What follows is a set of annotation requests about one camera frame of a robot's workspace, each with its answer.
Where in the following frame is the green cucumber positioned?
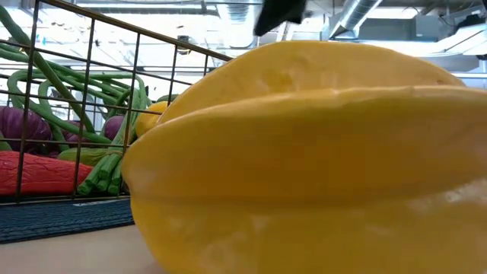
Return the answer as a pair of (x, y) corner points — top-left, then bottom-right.
(154, 93), (180, 104)

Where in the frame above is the yellow starfruit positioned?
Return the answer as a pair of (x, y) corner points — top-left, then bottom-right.
(120, 40), (487, 274)

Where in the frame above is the yellow lemon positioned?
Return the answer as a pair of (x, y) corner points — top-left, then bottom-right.
(135, 100), (169, 138)

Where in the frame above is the gold wire basket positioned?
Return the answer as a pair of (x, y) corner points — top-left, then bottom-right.
(0, 0), (233, 205)

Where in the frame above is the green long beans bundle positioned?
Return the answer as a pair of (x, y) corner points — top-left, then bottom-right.
(0, 5), (151, 197)

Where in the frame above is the red-orange carrot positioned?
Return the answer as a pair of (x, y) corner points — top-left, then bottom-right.
(0, 150), (94, 198)

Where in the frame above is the long bumpy green gourd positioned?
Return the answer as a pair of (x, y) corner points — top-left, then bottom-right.
(0, 131), (13, 152)

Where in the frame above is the dark round woven placemat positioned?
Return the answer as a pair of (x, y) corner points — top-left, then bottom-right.
(0, 197), (135, 244)

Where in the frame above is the silver ventilation duct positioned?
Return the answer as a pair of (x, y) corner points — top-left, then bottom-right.
(329, 0), (384, 39)

